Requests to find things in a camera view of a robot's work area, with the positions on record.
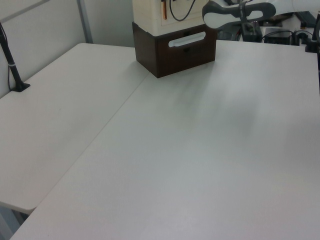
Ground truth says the black box device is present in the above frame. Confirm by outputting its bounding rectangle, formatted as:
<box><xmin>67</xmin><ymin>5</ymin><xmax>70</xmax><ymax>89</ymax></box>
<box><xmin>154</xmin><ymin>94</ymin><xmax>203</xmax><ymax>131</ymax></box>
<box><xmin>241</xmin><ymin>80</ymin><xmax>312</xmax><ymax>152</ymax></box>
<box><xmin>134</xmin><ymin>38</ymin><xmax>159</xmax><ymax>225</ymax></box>
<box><xmin>239</xmin><ymin>21</ymin><xmax>263</xmax><ymax>43</ymax></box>

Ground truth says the white drawer handle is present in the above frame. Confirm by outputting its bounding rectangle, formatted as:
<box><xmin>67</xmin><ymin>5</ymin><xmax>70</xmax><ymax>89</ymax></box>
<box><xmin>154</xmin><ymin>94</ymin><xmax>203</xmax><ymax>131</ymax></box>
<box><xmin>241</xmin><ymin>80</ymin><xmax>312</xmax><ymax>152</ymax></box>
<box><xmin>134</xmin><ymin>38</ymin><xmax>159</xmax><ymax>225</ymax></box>
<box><xmin>168</xmin><ymin>31</ymin><xmax>207</xmax><ymax>48</ymax></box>

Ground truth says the black keyboard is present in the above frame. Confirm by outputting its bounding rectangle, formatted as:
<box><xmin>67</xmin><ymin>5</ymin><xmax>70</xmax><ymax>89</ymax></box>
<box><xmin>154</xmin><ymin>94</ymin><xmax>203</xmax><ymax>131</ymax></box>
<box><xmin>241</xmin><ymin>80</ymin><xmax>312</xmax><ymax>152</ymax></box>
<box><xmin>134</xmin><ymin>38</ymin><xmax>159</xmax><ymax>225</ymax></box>
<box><xmin>296</xmin><ymin>11</ymin><xmax>317</xmax><ymax>26</ymax></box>

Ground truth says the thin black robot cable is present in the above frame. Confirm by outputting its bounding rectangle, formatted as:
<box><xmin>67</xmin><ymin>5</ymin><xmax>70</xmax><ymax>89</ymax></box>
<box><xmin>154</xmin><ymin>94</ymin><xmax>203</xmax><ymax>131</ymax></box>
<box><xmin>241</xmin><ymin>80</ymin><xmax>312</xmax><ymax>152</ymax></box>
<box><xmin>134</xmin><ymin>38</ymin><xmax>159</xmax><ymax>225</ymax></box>
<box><xmin>169</xmin><ymin>0</ymin><xmax>198</xmax><ymax>22</ymax></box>

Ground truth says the black camera stand with white tie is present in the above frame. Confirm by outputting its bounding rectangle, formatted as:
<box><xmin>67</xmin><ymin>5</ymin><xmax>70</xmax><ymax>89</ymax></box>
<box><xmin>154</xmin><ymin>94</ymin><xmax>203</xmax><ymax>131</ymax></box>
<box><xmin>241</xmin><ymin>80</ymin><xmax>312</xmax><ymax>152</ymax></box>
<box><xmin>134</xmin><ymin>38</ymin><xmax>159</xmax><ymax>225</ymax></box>
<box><xmin>0</xmin><ymin>21</ymin><xmax>31</xmax><ymax>93</ymax></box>

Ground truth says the low black device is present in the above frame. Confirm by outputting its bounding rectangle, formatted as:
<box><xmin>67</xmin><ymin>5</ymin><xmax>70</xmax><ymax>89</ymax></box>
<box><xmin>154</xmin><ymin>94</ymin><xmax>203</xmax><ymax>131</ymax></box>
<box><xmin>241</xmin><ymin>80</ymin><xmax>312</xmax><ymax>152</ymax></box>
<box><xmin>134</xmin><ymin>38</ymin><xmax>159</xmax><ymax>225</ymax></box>
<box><xmin>262</xmin><ymin>29</ymin><xmax>293</xmax><ymax>45</ymax></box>

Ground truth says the cream plastic cabinet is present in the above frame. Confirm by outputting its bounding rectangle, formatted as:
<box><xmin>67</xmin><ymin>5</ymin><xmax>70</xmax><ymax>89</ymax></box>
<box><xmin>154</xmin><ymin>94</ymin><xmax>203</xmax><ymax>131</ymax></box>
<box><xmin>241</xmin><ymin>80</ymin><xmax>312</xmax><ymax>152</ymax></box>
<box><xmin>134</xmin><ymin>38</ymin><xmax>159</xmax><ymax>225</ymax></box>
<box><xmin>131</xmin><ymin>0</ymin><xmax>208</xmax><ymax>36</ymax></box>

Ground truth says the plain black camera stand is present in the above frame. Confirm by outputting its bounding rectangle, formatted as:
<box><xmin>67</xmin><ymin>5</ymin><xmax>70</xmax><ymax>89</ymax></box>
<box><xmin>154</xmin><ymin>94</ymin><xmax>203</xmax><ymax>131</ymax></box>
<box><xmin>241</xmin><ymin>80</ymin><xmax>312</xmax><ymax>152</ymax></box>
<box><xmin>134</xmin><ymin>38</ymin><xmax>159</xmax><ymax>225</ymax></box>
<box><xmin>304</xmin><ymin>9</ymin><xmax>320</xmax><ymax>54</ymax></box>

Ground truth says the black clamp with cables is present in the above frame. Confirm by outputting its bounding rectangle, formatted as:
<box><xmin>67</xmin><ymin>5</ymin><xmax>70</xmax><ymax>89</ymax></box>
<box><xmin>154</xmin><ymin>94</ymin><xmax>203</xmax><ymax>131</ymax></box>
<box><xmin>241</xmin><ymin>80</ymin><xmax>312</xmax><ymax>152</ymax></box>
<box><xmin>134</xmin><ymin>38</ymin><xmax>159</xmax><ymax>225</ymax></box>
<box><xmin>292</xmin><ymin>29</ymin><xmax>310</xmax><ymax>46</ymax></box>

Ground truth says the grey aluminium frame post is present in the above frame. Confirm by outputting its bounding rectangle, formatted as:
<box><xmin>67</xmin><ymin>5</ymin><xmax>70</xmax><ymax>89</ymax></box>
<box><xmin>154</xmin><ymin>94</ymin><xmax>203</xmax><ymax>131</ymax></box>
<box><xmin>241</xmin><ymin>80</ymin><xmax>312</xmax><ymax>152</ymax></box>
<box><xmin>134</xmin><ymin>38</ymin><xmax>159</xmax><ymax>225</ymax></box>
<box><xmin>76</xmin><ymin>0</ymin><xmax>94</xmax><ymax>44</ymax></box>

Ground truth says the cream cabinet door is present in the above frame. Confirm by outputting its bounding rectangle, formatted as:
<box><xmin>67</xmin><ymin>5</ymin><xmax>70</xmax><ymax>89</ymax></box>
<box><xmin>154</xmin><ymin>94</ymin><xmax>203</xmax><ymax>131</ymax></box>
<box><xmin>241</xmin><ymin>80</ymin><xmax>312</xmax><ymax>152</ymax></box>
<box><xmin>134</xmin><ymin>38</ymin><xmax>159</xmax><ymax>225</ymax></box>
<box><xmin>159</xmin><ymin>0</ymin><xmax>205</xmax><ymax>27</ymax></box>

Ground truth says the dark brown wooden drawer box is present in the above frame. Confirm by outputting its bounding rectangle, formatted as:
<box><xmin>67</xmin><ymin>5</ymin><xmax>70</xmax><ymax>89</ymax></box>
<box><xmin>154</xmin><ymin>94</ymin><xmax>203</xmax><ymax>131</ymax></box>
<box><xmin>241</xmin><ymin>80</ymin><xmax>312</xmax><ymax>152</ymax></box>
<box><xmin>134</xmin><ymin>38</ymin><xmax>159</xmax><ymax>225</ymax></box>
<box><xmin>131</xmin><ymin>21</ymin><xmax>218</xmax><ymax>79</ymax></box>

